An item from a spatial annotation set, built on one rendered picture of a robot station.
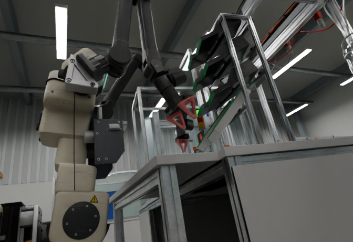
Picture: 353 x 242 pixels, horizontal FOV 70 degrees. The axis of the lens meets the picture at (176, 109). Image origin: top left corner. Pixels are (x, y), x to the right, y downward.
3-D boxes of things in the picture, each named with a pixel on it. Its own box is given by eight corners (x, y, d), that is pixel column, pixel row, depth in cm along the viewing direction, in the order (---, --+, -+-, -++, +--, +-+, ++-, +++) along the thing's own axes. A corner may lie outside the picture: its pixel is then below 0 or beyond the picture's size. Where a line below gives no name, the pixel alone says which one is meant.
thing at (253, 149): (225, 156, 75) (223, 146, 76) (146, 205, 205) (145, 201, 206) (492, 130, 118) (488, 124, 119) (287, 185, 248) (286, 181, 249)
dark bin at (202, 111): (204, 108, 131) (195, 97, 133) (199, 118, 143) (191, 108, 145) (244, 84, 140) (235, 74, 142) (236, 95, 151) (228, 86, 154)
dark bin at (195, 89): (198, 82, 137) (190, 72, 140) (194, 93, 149) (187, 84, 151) (236, 61, 146) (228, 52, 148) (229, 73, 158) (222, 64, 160)
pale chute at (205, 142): (208, 145, 122) (200, 139, 123) (203, 152, 134) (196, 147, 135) (236, 104, 133) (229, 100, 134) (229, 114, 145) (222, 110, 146)
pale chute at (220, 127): (221, 134, 109) (213, 128, 110) (214, 143, 121) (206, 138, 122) (251, 91, 120) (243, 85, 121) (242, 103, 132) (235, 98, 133)
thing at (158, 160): (157, 165, 71) (155, 155, 72) (108, 203, 145) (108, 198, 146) (324, 153, 99) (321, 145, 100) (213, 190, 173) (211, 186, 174)
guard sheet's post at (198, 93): (214, 169, 172) (188, 51, 212) (212, 169, 175) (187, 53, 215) (218, 168, 173) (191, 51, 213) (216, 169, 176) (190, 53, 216)
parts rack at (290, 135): (263, 156, 103) (219, 11, 135) (225, 175, 134) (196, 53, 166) (304, 152, 109) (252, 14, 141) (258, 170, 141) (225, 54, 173)
